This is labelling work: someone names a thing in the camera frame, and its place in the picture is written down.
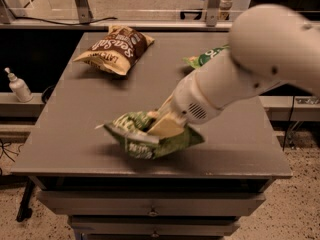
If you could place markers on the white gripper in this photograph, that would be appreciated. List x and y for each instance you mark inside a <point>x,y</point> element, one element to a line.
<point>189,98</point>

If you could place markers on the green Kettle jalapeno chip bag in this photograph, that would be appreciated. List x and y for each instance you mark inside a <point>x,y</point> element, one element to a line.
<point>130,131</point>

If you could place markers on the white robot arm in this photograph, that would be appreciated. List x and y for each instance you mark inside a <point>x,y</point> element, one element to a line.
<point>269,45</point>

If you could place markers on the green round-logo chip bag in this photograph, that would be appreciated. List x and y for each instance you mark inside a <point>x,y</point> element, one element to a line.
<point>198,61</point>

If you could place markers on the brown sea salt chip bag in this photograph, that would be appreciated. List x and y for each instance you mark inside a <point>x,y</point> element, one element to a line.
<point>118,51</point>

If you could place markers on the grey drawer cabinet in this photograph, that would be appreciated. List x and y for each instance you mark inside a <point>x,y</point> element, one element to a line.
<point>65,151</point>

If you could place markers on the top grey drawer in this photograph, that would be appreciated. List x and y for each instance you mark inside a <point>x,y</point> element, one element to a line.
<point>150,203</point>

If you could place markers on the grey drawer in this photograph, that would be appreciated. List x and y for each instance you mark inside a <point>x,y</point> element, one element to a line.
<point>152,226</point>
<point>150,203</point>

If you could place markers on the white pump bottle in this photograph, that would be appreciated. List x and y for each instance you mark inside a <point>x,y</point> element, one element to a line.
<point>19,87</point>

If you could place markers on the black stand leg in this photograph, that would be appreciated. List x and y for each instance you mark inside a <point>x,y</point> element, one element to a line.
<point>25,212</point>

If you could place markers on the grey metal frame rail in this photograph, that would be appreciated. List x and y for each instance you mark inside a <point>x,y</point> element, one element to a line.
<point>143,15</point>

